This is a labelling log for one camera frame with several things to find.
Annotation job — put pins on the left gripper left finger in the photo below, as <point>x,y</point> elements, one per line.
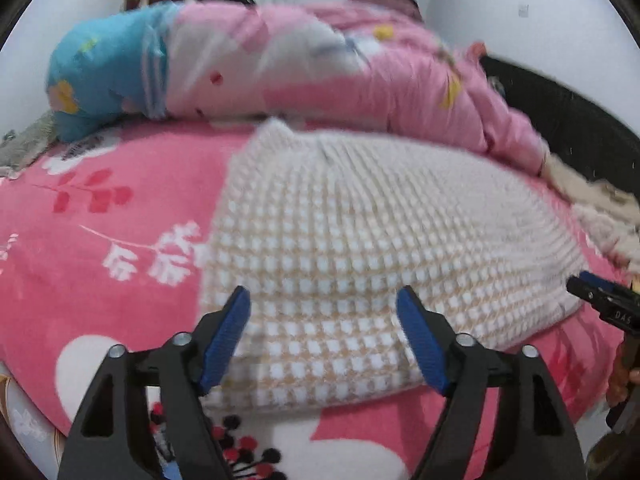
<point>111,436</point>

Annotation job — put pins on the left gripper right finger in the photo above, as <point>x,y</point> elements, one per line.
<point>533,435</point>

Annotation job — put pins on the beige houndstooth knit coat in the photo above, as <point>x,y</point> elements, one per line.
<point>323,228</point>

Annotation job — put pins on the cream fluffy garment pile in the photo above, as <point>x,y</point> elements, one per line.
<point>609,216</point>

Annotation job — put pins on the black bed headboard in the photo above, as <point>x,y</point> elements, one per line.
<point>587,138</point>

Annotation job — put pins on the grey green folded cloth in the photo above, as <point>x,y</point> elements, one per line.
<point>19,150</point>

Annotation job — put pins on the pink and blue quilt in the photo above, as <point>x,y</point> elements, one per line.
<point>341,62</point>

